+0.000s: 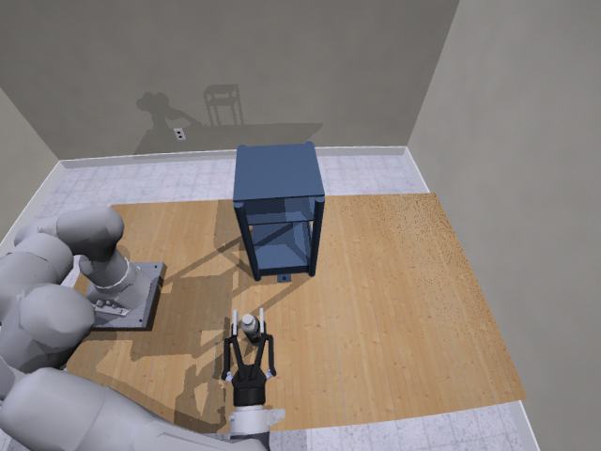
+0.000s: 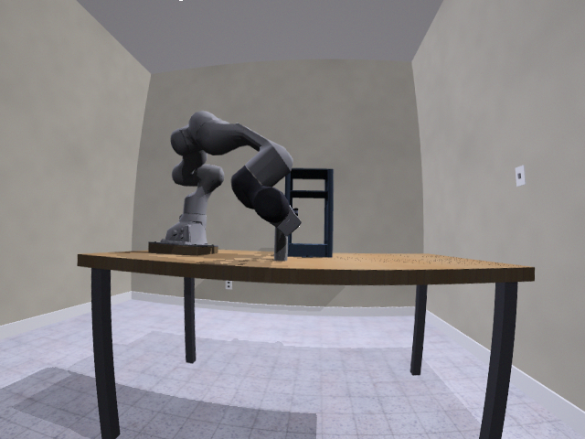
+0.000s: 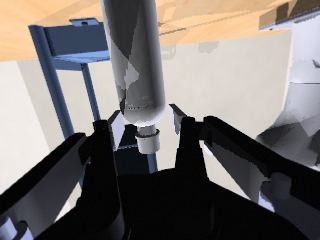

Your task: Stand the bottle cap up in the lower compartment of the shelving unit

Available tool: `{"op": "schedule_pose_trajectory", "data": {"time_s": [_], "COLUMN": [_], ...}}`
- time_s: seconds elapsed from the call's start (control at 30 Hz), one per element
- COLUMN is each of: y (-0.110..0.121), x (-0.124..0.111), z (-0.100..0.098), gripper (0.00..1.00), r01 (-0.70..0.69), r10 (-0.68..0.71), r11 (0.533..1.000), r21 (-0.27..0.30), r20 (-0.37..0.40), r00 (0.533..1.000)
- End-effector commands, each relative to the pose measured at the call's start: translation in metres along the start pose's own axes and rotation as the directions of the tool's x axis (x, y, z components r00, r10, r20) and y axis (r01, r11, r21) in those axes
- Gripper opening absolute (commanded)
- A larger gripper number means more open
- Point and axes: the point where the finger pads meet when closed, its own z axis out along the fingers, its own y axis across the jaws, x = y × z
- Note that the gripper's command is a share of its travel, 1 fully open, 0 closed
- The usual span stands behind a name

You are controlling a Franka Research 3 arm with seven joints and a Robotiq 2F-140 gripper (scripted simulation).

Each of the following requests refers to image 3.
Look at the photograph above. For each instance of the blue shelving unit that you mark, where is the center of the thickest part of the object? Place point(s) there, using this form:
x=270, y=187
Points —
x=72, y=47

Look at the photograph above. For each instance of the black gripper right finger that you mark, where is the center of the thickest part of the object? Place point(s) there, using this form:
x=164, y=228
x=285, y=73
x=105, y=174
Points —
x=283, y=186

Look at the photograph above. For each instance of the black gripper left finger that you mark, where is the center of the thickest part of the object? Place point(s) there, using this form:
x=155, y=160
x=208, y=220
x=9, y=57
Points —
x=34, y=201

